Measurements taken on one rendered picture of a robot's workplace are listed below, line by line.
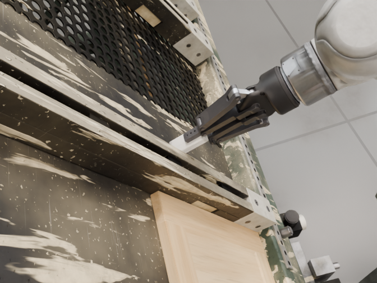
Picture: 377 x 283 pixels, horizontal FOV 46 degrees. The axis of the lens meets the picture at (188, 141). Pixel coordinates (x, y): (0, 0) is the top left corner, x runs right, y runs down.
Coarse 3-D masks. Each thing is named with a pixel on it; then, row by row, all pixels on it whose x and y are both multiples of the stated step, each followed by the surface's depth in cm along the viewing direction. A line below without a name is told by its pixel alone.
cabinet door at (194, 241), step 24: (168, 216) 74; (192, 216) 81; (216, 216) 90; (168, 240) 71; (192, 240) 78; (216, 240) 85; (240, 240) 95; (168, 264) 69; (192, 264) 73; (216, 264) 81; (240, 264) 90; (264, 264) 100
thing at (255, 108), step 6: (234, 108) 74; (252, 108) 72; (258, 108) 72; (228, 114) 74; (234, 114) 73; (240, 114) 72; (246, 114) 73; (222, 120) 74; (228, 120) 74; (210, 126) 75; (216, 126) 75; (222, 126) 75; (204, 132) 75; (210, 132) 76
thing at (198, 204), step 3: (198, 201) 84; (192, 204) 84; (195, 204) 85; (198, 204) 85; (201, 204) 86; (204, 204) 86; (201, 207) 87; (204, 207) 87; (207, 207) 87; (210, 207) 88; (213, 207) 88; (207, 210) 89; (210, 210) 89; (213, 210) 89
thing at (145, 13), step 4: (140, 8) 113; (144, 8) 113; (140, 12) 114; (144, 12) 114; (148, 12) 115; (144, 16) 115; (148, 16) 116; (152, 16) 116; (156, 16) 116; (148, 20) 117; (152, 20) 117; (156, 20) 117; (152, 24) 118; (156, 24) 119
